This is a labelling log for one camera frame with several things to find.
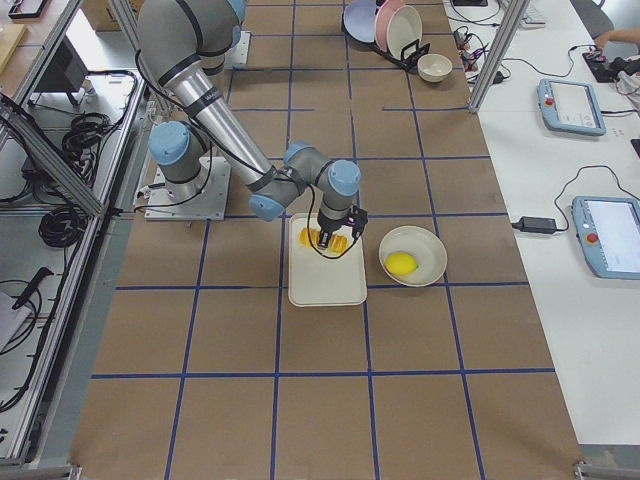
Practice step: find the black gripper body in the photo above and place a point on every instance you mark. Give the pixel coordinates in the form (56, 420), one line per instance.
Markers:
(327, 230)

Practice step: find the orange striped bread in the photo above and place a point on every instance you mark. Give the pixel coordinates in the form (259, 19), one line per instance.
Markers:
(307, 237)

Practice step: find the blue plate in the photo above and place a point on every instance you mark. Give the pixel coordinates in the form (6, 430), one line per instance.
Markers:
(359, 20)

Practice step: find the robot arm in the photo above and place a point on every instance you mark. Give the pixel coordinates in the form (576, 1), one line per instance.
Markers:
(183, 44)

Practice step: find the cream plate with lemon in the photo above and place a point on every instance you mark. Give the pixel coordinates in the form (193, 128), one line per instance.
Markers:
(424, 246)

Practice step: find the cream plate in rack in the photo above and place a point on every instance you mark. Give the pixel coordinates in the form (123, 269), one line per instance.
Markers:
(404, 32)

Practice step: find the pink plate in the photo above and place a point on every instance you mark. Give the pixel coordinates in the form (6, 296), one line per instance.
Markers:
(385, 11)

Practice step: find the person hand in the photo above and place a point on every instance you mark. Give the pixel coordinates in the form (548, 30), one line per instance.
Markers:
(606, 37)

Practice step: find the yellow lemon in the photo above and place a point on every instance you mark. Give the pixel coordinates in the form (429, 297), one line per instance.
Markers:
(400, 264)

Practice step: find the cream rectangular tray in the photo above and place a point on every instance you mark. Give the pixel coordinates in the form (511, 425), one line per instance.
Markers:
(315, 281)

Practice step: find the small cream bowl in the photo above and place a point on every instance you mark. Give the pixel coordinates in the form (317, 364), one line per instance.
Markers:
(434, 68)

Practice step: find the black power brick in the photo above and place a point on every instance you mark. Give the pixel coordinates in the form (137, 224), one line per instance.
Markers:
(540, 225)

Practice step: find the black dish rack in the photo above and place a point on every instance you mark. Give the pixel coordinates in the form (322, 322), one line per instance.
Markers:
(408, 65)

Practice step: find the upper teach pendant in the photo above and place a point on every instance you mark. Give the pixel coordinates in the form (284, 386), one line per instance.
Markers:
(570, 107)

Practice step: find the teach pendant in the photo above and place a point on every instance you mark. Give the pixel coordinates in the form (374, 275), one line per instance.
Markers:
(570, 107)
(608, 232)

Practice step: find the lower teach pendant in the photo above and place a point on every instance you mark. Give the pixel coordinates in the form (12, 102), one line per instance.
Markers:
(608, 232)

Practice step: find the cardboard box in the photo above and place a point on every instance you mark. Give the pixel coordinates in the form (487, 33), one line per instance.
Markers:
(99, 15)

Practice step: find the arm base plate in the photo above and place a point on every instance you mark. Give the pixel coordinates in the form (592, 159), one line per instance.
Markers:
(205, 198)
(237, 56)

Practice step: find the aluminium frame post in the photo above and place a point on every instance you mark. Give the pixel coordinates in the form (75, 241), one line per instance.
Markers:
(497, 50)

